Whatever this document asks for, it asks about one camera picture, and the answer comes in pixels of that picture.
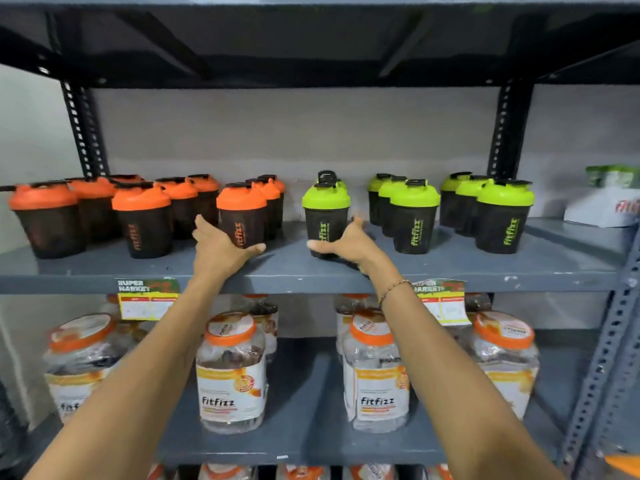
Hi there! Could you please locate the person's right hand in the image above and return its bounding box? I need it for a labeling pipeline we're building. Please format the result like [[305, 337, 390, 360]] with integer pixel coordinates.
[[306, 215, 398, 278]]

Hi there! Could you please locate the row of clear orange-lid jars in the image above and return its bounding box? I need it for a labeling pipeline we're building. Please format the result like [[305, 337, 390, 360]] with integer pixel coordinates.
[[146, 463, 455, 480], [43, 293, 541, 435]]

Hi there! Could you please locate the row of green-lid shakers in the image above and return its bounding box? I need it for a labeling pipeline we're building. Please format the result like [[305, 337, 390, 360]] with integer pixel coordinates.
[[316, 170, 536, 255]]

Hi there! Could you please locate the grey metal shelving rack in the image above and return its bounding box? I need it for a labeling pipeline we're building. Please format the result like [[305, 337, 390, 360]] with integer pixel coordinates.
[[0, 0, 640, 480]]

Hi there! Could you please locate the green packets bundle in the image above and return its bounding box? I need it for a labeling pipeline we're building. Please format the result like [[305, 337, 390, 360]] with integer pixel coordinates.
[[584, 165, 640, 190]]

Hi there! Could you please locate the orange-lid black shaker bottle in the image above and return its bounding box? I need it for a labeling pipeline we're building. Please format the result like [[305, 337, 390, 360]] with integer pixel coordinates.
[[216, 182, 268, 251]]

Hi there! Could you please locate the green-lid black shaker bottle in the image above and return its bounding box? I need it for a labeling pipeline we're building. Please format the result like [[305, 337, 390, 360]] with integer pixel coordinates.
[[301, 183, 352, 259]]

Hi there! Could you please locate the orange plastic object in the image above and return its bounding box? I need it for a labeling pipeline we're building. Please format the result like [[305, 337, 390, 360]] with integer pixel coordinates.
[[604, 454, 640, 479]]

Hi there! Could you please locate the person's left forearm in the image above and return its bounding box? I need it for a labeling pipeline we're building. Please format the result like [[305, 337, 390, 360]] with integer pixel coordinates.
[[24, 272, 237, 480]]

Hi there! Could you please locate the row of orange-lid shakers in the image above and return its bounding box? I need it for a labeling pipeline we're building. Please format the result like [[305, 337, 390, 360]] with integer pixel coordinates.
[[0, 174, 287, 260]]

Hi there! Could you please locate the grey perforated metal rack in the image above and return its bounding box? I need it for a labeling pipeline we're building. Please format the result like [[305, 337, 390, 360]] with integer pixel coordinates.
[[525, 215, 640, 480]]

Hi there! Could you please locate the person's right forearm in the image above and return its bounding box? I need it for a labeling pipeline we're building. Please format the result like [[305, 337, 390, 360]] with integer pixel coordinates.
[[361, 262, 567, 480]]

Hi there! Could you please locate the person's left hand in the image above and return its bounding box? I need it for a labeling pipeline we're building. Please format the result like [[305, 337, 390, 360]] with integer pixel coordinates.
[[192, 215, 267, 282]]

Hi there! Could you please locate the paper shelf price label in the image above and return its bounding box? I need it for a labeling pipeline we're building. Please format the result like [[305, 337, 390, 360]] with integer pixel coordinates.
[[412, 278, 472, 327], [115, 278, 181, 322]]

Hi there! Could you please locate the thin gold bracelet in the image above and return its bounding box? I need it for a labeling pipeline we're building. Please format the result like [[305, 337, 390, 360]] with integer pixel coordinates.
[[377, 279, 414, 308]]

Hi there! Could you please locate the white cardboard box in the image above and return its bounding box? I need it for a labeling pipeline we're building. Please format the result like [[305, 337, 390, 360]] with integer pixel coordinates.
[[563, 186, 640, 228]]

